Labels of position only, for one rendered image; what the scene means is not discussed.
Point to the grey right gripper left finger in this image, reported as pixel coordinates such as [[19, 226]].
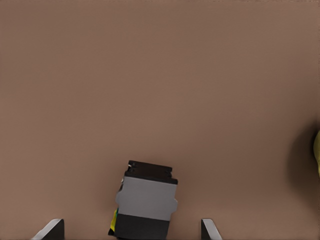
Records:
[[52, 230]]

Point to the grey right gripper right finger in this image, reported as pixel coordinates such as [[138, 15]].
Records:
[[209, 230]]

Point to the yellow tray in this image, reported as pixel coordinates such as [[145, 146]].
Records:
[[317, 152]]

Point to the grey black yellow switch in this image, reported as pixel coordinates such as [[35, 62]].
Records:
[[147, 197]]

